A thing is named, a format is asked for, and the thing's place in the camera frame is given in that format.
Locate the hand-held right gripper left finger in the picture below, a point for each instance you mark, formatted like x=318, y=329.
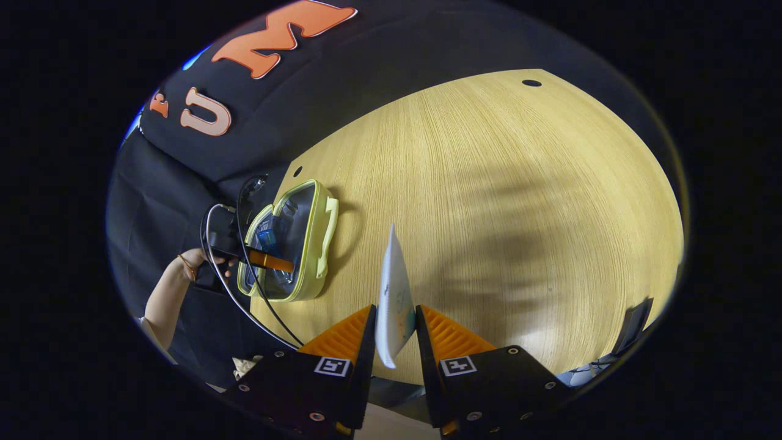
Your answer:
x=363, y=379

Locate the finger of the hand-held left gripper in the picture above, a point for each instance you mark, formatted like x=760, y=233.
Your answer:
x=272, y=261

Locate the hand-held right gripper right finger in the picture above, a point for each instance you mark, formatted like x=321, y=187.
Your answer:
x=427, y=379

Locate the blue skin care bottle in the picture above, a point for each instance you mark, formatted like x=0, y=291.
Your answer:
x=269, y=238

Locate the yellow transparent suitcase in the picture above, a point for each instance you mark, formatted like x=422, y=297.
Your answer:
x=302, y=229

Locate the white skin care sachet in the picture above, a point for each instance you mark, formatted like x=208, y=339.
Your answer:
x=394, y=293

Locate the pale bluish object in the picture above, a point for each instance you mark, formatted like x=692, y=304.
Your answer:
x=586, y=373

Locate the dark rectangular object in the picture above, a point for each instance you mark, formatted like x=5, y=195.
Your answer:
x=632, y=324

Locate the black backdrop cloth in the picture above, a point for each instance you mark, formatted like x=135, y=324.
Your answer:
x=366, y=61

